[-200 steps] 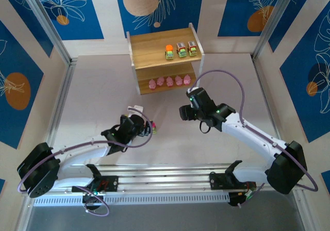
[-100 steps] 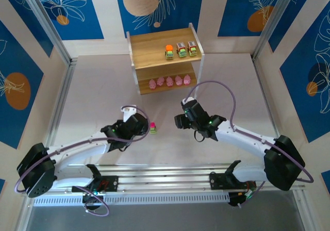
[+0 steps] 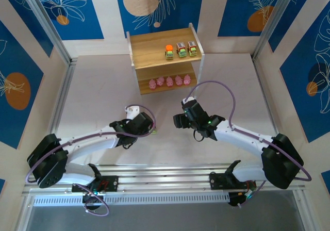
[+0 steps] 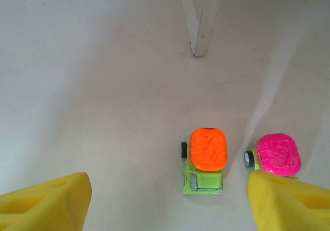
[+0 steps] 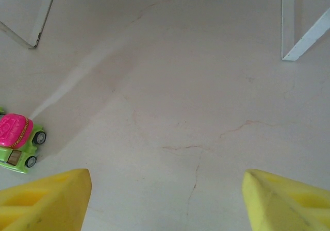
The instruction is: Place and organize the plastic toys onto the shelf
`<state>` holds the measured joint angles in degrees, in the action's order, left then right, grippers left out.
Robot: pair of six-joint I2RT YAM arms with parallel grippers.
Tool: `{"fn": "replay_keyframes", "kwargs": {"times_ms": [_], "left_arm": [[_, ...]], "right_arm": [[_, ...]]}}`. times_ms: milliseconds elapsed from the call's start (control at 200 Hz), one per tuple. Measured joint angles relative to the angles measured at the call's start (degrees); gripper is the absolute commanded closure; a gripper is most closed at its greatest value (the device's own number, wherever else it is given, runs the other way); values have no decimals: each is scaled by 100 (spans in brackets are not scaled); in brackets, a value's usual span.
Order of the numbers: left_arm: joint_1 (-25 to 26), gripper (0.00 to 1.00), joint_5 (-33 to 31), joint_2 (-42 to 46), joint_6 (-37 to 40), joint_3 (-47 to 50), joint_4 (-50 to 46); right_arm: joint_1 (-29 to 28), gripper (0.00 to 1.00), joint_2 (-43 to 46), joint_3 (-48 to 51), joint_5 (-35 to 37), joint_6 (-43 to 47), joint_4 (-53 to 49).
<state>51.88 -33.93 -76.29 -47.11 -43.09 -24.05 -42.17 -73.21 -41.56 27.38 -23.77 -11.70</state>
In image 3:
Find green truck with ladder box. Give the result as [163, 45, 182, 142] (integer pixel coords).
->
[187, 41, 199, 58]
[176, 42, 188, 59]

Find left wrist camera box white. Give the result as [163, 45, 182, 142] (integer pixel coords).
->
[124, 105, 141, 120]

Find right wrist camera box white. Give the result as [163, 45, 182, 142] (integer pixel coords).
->
[181, 96, 197, 108]

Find aluminium side rail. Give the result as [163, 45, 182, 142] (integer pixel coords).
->
[250, 57, 291, 170]
[37, 58, 79, 175]

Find green truck with orange mixer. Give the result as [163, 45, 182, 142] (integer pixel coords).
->
[164, 44, 175, 61]

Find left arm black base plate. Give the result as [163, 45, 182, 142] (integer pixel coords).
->
[71, 175, 119, 193]

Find aluminium frame post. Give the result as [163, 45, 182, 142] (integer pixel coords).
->
[252, 0, 302, 61]
[18, 0, 78, 64]

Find wooden shelf with white frame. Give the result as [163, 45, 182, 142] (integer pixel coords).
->
[125, 23, 206, 107]

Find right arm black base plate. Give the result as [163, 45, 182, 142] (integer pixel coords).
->
[209, 173, 256, 190]

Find slotted white cable duct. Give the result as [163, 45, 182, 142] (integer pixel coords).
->
[32, 192, 230, 207]

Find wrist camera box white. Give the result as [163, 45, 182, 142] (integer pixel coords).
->
[181, 96, 197, 108]
[124, 105, 141, 120]

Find aluminium mounting rail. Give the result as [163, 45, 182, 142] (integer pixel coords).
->
[22, 163, 307, 197]

